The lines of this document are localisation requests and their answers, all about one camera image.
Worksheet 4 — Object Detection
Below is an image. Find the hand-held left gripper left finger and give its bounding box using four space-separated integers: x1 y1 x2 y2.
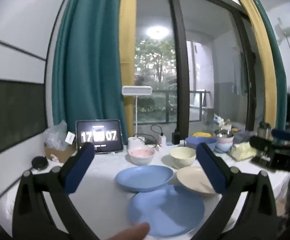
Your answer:
12 142 100 240

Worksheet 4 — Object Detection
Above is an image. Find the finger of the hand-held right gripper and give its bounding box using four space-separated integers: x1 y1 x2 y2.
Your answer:
271 129 290 144
249 136 277 153

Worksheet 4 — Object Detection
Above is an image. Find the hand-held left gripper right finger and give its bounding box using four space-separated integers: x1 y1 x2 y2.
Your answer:
196 142 278 240

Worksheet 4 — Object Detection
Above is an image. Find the cream plate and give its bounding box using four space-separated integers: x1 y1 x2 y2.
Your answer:
177 166 222 197

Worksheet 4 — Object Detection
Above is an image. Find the cream bowl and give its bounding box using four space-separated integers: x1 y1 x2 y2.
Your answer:
170 147 196 169

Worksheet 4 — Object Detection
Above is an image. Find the large blue bowl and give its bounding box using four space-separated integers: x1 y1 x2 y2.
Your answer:
185 137 217 152

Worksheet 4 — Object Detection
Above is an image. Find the blue plate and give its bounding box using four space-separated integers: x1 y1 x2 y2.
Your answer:
115 165 174 193
127 185 205 238

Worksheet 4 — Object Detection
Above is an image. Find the pink strawberry print bowl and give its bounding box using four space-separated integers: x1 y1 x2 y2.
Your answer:
127 147 155 166

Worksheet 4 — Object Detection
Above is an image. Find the person's left hand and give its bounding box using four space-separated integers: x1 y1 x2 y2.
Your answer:
99 222 150 240

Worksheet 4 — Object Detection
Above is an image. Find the steel thermos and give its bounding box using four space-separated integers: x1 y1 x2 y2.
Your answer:
258 122 272 140

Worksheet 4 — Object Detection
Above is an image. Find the grey cloth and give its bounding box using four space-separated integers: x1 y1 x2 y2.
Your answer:
234 130 254 144

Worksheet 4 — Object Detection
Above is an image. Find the light blue bowl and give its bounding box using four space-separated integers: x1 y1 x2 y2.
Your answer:
216 141 234 153

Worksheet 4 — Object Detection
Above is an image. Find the small white box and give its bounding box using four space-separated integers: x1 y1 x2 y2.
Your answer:
65 131 76 144

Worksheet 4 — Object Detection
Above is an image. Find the tablet showing clock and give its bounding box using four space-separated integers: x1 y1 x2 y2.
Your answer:
75 119 124 154

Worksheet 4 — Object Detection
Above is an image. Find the clear plastic bag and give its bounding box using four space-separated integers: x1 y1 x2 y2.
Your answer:
44 120 69 150

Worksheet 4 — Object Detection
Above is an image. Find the black round object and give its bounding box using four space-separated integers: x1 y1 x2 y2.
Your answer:
32 156 48 172

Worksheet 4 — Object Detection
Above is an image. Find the blue white snack packet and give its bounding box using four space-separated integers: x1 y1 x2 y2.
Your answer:
214 114 232 128

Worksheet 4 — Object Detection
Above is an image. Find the black charger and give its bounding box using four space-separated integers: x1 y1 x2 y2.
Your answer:
172 128 181 145

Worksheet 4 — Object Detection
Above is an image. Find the white power strip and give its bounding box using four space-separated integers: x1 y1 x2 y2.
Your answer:
145 141 175 148

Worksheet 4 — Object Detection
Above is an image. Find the teal curtain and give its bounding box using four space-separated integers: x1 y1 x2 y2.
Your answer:
52 0 125 140
247 0 288 130

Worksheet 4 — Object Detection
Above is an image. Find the yellow curtain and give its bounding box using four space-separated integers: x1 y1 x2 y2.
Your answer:
119 0 137 144
231 0 278 130

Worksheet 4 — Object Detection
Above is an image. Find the balcony railing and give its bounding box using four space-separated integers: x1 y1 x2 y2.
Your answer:
136 90 210 124

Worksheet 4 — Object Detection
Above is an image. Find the white desk lamp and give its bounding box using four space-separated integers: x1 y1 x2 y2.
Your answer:
122 86 152 155

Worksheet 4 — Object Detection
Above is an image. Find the black cable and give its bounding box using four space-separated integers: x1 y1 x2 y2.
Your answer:
135 124 164 145

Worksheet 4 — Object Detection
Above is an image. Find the dark window frame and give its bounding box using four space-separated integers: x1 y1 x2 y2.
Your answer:
136 0 258 140

